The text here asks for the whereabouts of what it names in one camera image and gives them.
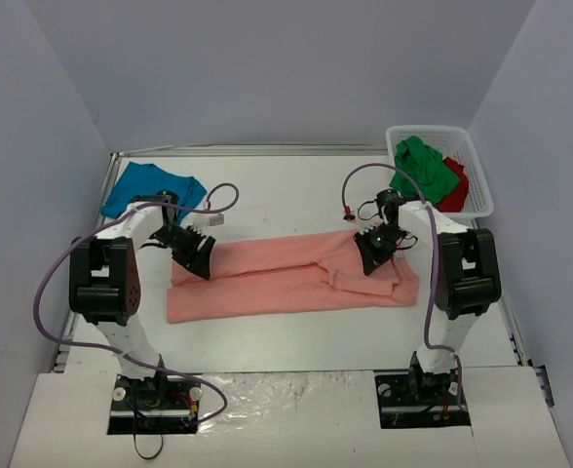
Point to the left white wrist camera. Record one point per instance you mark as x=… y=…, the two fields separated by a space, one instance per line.
x=200 y=223

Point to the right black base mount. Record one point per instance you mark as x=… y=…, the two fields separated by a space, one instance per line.
x=403 y=405

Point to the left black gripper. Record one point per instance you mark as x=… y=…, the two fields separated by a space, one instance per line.
x=189 y=246

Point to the pink t shirt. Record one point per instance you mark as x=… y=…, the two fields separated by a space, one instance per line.
x=306 y=273

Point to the white plastic basket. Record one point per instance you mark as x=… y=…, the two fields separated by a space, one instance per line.
x=457 y=144

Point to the red t shirt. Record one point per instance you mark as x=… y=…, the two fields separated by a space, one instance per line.
x=455 y=200

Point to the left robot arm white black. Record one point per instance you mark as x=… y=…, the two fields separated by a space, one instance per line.
x=104 y=285

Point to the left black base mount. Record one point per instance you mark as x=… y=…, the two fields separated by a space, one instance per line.
x=154 y=406

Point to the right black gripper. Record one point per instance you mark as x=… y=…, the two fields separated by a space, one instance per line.
x=377 y=245

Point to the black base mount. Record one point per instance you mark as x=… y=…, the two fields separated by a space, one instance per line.
x=154 y=406
x=403 y=405

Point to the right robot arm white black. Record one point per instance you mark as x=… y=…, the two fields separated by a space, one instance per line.
x=465 y=281

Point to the green t shirt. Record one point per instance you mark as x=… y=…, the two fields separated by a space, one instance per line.
x=425 y=166

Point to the blue folded t shirt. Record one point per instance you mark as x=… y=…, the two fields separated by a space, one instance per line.
x=150 y=180

